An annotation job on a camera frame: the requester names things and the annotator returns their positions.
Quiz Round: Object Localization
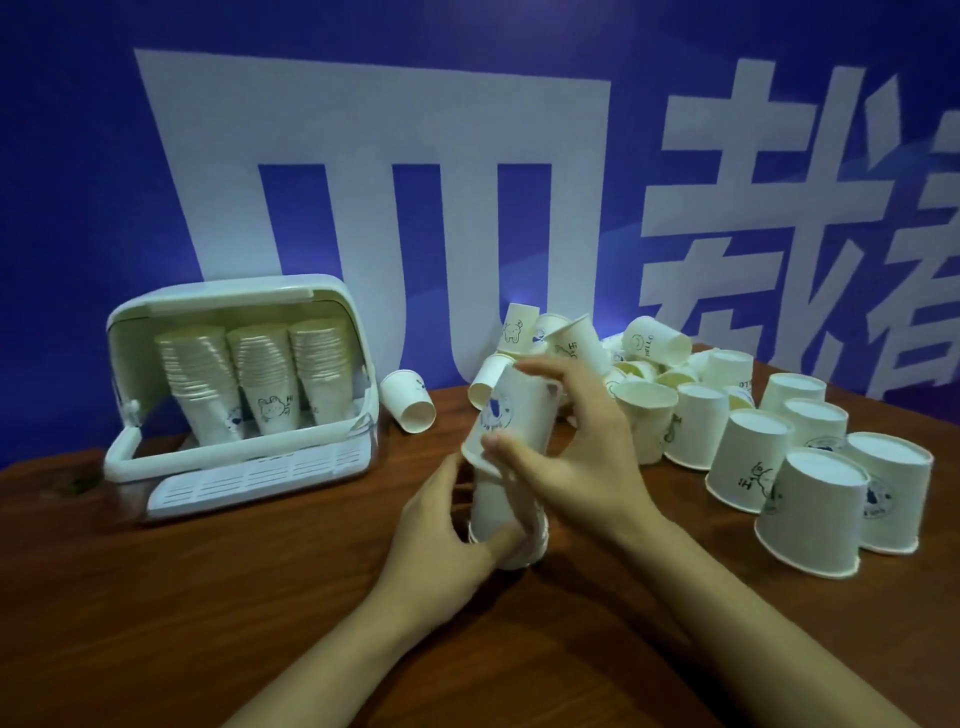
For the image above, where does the white plastic cup storage box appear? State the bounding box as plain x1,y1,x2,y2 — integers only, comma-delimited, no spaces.
102,273,381,522

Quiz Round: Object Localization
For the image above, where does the person's left hand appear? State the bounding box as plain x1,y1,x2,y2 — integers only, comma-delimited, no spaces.
369,450,543,610

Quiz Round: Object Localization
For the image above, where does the short stack of nested cups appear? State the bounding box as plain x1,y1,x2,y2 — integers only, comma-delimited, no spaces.
466,463,553,573

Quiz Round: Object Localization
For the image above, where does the person's right forearm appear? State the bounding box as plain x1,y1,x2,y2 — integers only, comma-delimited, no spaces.
616,507,922,728

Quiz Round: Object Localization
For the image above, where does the person's left forearm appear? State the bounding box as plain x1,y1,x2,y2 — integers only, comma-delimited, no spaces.
222,579,456,728

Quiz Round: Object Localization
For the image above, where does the tall stack of nested cups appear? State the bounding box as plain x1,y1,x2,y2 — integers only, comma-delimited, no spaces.
288,317,354,423
154,326,246,446
225,322,302,437

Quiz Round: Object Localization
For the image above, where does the plain white paper cup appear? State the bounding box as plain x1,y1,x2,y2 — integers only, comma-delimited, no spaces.
378,369,438,435

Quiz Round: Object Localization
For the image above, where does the person's right hand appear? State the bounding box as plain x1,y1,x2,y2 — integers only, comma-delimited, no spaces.
480,354,670,552

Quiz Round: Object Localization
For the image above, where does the pile of white paper cups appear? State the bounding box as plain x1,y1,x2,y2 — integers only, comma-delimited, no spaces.
466,302,936,583

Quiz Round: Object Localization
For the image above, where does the blue banner with white characters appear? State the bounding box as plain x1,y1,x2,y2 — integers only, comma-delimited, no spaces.
0,0,960,475

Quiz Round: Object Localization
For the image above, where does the white printed paper cup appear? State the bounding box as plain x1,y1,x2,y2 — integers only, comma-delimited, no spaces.
459,362,563,481

